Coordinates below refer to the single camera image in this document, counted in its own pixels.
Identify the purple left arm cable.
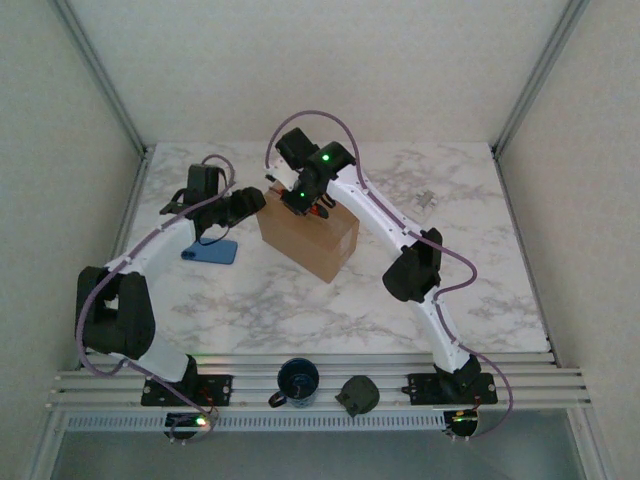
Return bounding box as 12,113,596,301
74,154,239,444

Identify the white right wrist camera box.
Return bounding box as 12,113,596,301
264,158,301,187

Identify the dark green round tape measure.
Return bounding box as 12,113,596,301
334,374,381,419

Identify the right controller board with light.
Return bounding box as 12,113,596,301
443,408,484,441

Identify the aluminium frame post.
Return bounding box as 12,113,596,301
49,0,151,156
492,0,591,156

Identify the aluminium mounting rail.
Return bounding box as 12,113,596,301
47,352,594,412

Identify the controller board with light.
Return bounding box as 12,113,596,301
164,412,211,444
443,408,484,441

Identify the dark blue mug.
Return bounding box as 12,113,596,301
268,356,321,410

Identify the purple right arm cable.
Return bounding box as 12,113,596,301
263,109,515,441

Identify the small silver metal clip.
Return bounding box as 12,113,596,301
414,188,440,214

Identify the blue smartphone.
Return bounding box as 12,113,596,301
180,238,239,265

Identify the aluminium side rail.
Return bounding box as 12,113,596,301
82,149,151,371
492,147,559,366

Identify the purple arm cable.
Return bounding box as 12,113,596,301
74,154,239,444
263,109,515,441

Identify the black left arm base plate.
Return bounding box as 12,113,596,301
141,373,234,407

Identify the slotted grey cable duct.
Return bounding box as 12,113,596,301
64,412,446,432

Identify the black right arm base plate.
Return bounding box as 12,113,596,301
407,372,499,406

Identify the brown cardboard express box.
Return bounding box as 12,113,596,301
255,182,360,285

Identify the left controller board with light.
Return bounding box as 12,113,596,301
164,412,211,444

